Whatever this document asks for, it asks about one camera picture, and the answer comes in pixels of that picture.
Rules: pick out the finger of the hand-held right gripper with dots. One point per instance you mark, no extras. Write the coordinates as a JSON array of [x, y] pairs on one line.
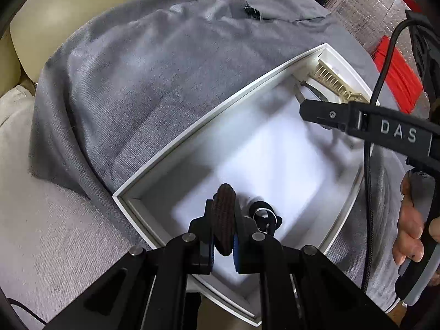
[[323, 113]]

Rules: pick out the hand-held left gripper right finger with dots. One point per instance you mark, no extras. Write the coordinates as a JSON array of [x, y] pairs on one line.
[[237, 251]]

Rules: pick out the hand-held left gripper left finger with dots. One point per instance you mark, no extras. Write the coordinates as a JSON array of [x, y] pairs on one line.
[[211, 252]]

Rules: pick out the white tray box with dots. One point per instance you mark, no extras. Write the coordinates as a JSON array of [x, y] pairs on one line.
[[261, 151]]

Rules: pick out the person's right hand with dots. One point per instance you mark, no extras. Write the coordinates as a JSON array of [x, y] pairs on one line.
[[410, 220]]

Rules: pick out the open metal bangle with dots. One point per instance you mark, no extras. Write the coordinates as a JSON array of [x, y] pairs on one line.
[[303, 83]]

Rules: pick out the beige hair claw clip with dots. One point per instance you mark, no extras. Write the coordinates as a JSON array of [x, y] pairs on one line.
[[335, 79]]

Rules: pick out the red cushion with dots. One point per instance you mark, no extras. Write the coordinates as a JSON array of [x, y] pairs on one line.
[[400, 72]]

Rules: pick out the silver insulation sheet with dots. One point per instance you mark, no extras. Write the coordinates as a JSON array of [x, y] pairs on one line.
[[364, 7]]

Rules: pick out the white seat cover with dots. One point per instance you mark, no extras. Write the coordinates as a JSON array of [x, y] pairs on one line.
[[51, 230]]

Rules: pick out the grey cloth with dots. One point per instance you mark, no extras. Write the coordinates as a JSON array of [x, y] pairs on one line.
[[154, 75]]

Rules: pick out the beige leather sofa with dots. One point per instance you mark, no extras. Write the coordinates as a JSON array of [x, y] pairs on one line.
[[51, 24]]

